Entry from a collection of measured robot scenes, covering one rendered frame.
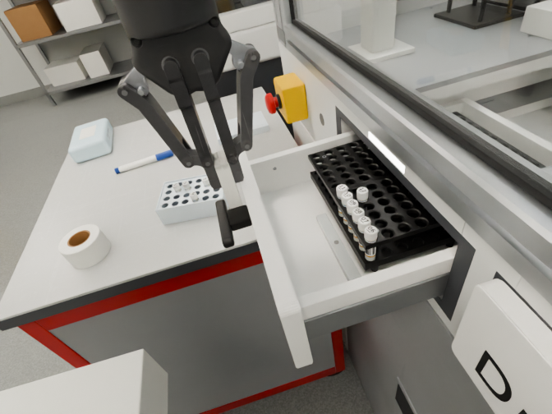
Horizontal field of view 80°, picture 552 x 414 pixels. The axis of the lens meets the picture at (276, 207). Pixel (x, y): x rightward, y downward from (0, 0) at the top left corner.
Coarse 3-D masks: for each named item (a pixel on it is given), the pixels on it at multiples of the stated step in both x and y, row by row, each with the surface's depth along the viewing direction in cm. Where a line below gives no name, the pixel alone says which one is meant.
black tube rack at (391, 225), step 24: (360, 144) 45; (336, 168) 42; (360, 168) 41; (384, 168) 40; (384, 192) 37; (408, 192) 36; (336, 216) 40; (384, 216) 34; (408, 216) 34; (432, 216) 34; (384, 240) 32; (408, 240) 35; (432, 240) 35
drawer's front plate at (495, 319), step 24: (480, 288) 24; (504, 288) 23; (480, 312) 25; (504, 312) 22; (528, 312) 22; (456, 336) 30; (480, 336) 26; (504, 336) 23; (528, 336) 21; (504, 360) 24; (528, 360) 21; (480, 384) 28; (504, 384) 25; (528, 384) 22; (504, 408) 26; (528, 408) 23
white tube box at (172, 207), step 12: (180, 180) 65; (192, 180) 64; (168, 192) 64; (180, 192) 62; (204, 192) 61; (216, 192) 60; (168, 204) 60; (180, 204) 59; (192, 204) 58; (204, 204) 59; (168, 216) 60; (180, 216) 60; (192, 216) 60; (204, 216) 61
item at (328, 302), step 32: (256, 160) 47; (288, 160) 48; (288, 192) 50; (288, 224) 45; (288, 256) 41; (320, 256) 40; (352, 256) 39; (416, 256) 38; (448, 256) 30; (320, 288) 37; (352, 288) 29; (384, 288) 30; (416, 288) 31; (320, 320) 31; (352, 320) 32
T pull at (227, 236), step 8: (224, 200) 39; (216, 208) 38; (224, 208) 38; (240, 208) 38; (224, 216) 37; (232, 216) 37; (240, 216) 37; (248, 216) 36; (224, 224) 36; (232, 224) 36; (240, 224) 36; (248, 224) 36; (224, 232) 35; (224, 240) 34; (232, 240) 34
